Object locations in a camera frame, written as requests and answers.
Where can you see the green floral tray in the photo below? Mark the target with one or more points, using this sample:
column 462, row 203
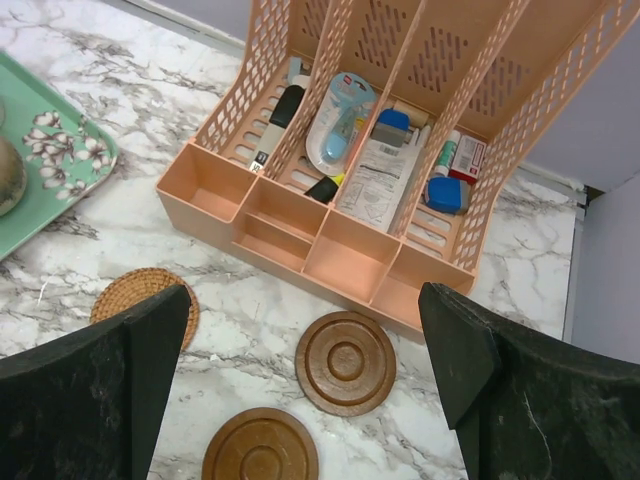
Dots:
column 64, row 153

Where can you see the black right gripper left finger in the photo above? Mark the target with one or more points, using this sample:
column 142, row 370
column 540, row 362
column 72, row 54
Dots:
column 90, row 404

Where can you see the black grey marker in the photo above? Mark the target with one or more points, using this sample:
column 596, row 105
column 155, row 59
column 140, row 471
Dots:
column 279, row 120

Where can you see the red white small box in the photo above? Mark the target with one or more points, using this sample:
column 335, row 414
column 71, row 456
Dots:
column 468, row 159

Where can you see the yellow black highlighter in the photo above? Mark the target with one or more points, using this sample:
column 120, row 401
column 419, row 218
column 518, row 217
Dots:
column 325, row 189

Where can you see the green white glue stick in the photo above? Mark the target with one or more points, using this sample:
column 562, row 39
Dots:
column 446, row 155

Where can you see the blue grey stamp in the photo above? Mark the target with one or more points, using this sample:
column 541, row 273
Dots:
column 391, row 127

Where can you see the woven rattan coaster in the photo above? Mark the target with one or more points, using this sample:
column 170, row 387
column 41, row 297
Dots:
column 138, row 285

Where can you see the blue correction tape package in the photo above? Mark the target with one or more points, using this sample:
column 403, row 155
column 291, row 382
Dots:
column 343, row 111

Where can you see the grooved brown wooden coaster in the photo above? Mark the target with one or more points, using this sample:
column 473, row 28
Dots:
column 345, row 364

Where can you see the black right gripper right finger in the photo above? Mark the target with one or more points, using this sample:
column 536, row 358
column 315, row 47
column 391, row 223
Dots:
column 525, row 405

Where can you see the blue grey eraser block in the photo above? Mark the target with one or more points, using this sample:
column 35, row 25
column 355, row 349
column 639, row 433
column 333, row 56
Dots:
column 447, row 195

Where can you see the beige ceramic mug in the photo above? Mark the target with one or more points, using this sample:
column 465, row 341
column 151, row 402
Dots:
column 13, row 176

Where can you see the peach plastic desk organizer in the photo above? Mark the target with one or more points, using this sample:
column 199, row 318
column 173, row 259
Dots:
column 360, row 151

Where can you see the white printed package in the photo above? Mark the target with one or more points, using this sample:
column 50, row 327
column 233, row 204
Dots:
column 380, row 176

